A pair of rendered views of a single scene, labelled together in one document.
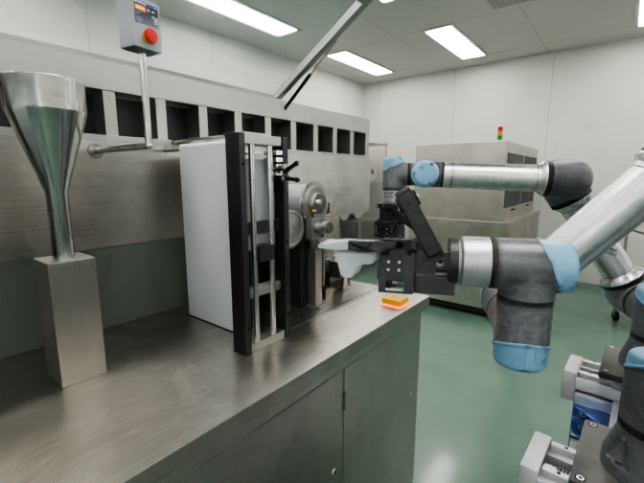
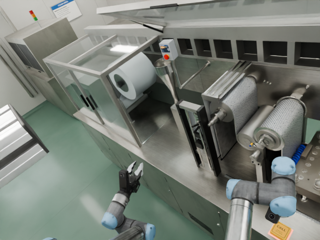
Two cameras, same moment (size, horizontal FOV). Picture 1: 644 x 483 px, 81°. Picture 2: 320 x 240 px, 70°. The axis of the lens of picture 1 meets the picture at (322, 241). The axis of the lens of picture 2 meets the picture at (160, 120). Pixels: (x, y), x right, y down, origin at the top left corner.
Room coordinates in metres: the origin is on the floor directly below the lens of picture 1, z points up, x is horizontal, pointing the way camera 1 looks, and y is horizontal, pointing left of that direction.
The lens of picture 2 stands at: (1.14, -0.80, 2.13)
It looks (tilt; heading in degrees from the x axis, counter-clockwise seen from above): 36 degrees down; 111
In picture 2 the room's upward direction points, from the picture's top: 23 degrees counter-clockwise
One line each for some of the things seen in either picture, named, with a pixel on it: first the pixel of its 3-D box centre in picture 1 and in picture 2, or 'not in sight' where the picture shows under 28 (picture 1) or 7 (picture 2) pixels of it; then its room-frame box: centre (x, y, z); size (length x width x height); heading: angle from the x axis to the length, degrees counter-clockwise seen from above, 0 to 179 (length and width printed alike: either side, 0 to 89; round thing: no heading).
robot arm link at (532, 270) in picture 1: (528, 266); (113, 215); (0.54, -0.30, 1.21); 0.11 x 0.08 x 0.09; 75
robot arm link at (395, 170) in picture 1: (395, 173); (283, 173); (1.29, -0.24, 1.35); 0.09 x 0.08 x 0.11; 75
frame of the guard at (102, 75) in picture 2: not in sight; (108, 83); (0.10, 1.02, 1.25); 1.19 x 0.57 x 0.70; 142
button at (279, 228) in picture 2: (395, 300); (280, 230); (1.28, -0.26, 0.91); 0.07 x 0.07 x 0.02; 52
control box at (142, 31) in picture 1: (142, 26); (167, 50); (0.88, 0.39, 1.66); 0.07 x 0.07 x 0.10; 59
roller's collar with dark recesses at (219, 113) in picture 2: not in sight; (218, 115); (1.09, 0.16, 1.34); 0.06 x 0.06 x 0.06; 52
